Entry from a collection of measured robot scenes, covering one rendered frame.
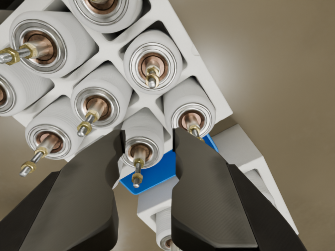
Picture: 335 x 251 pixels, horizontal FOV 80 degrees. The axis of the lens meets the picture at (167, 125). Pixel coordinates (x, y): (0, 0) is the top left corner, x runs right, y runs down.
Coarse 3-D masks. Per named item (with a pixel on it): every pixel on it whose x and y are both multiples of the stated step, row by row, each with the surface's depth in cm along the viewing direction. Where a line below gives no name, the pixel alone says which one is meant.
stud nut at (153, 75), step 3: (147, 75) 25; (150, 75) 25; (153, 75) 25; (156, 75) 25; (147, 78) 25; (156, 78) 25; (159, 78) 25; (147, 81) 25; (156, 81) 25; (147, 84) 25; (156, 84) 25
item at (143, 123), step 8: (136, 112) 45; (144, 112) 45; (128, 120) 43; (136, 120) 42; (144, 120) 42; (152, 120) 43; (128, 128) 39; (136, 128) 38; (144, 128) 39; (152, 128) 40; (160, 128) 43; (128, 136) 38; (144, 136) 38; (152, 136) 38; (160, 136) 40; (160, 144) 39; (160, 152) 40; (144, 168) 42
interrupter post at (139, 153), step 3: (135, 150) 39; (138, 150) 38; (141, 150) 38; (144, 150) 39; (135, 153) 38; (138, 153) 38; (141, 153) 38; (144, 153) 38; (135, 156) 37; (138, 156) 37; (141, 156) 37; (144, 156) 38; (144, 159) 37; (144, 162) 37
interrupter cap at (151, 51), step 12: (144, 48) 30; (156, 48) 30; (132, 60) 31; (144, 60) 31; (156, 60) 31; (168, 60) 31; (132, 72) 32; (144, 72) 32; (168, 72) 32; (144, 84) 33; (168, 84) 33
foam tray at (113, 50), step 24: (24, 0) 33; (48, 0) 33; (144, 0) 43; (0, 24) 34; (144, 24) 35; (168, 24) 35; (0, 48) 36; (120, 48) 37; (192, 48) 38; (72, 72) 43; (120, 72) 39; (192, 72) 40; (48, 96) 41; (144, 96) 42; (216, 96) 42; (24, 120) 43; (216, 120) 45; (168, 144) 48
